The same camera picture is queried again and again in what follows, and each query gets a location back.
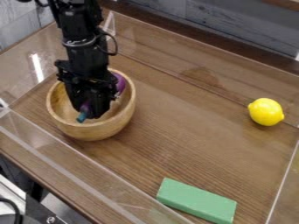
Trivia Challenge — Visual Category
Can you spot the clear acrylic tray wall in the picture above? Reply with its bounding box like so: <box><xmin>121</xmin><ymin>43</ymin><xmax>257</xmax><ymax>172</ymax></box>
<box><xmin>0</xmin><ymin>99</ymin><xmax>193</xmax><ymax>224</ymax></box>

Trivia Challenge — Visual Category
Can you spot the purple toy eggplant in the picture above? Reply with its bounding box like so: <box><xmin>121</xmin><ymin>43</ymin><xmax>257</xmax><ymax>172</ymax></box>
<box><xmin>77</xmin><ymin>72</ymin><xmax>127</xmax><ymax>123</ymax></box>

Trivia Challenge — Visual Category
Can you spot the black cable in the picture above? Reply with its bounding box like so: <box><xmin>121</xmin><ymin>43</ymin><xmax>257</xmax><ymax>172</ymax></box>
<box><xmin>0</xmin><ymin>198</ymin><xmax>23</xmax><ymax>224</ymax></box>

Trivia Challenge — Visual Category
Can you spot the yellow toy lemon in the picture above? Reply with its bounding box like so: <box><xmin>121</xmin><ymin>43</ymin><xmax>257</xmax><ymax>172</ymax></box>
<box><xmin>247</xmin><ymin>98</ymin><xmax>286</xmax><ymax>127</ymax></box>

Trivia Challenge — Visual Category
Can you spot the green rectangular block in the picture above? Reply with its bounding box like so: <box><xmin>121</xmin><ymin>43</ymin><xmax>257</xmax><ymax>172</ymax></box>
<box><xmin>157</xmin><ymin>178</ymin><xmax>238</xmax><ymax>224</ymax></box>

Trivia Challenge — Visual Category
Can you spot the brown wooden bowl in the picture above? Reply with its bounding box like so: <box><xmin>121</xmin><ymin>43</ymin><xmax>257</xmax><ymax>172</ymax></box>
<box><xmin>46</xmin><ymin>68</ymin><xmax>137</xmax><ymax>141</ymax></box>

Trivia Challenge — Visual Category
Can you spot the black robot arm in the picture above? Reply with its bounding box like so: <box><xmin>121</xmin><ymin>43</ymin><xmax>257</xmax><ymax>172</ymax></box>
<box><xmin>17</xmin><ymin>0</ymin><xmax>118</xmax><ymax>123</ymax></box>

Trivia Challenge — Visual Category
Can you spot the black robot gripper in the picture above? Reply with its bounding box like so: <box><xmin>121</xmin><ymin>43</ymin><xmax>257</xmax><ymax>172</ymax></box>
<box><xmin>55</xmin><ymin>38</ymin><xmax>118</xmax><ymax>119</ymax></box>

